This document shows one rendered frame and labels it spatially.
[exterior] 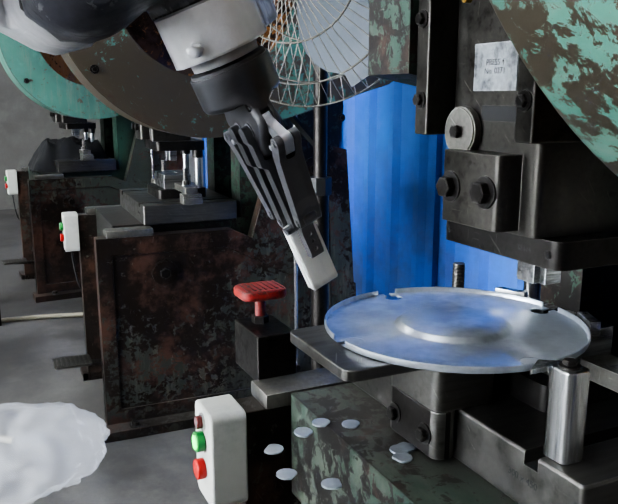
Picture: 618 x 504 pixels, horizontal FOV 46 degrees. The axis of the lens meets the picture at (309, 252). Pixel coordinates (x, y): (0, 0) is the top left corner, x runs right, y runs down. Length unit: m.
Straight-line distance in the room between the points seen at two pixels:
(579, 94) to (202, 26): 0.31
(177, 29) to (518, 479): 0.52
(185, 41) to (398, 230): 2.70
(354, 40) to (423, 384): 0.90
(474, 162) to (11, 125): 6.61
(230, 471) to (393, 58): 0.57
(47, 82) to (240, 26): 3.09
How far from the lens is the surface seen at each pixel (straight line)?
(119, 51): 2.00
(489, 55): 0.83
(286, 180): 0.65
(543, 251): 0.79
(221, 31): 0.63
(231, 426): 0.98
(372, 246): 3.47
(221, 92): 0.64
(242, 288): 1.06
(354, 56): 1.55
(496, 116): 0.82
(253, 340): 1.04
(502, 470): 0.78
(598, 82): 0.43
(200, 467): 1.02
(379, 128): 3.38
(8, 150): 7.26
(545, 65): 0.45
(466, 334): 0.79
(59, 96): 3.71
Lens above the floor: 1.04
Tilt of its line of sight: 12 degrees down
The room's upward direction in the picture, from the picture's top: straight up
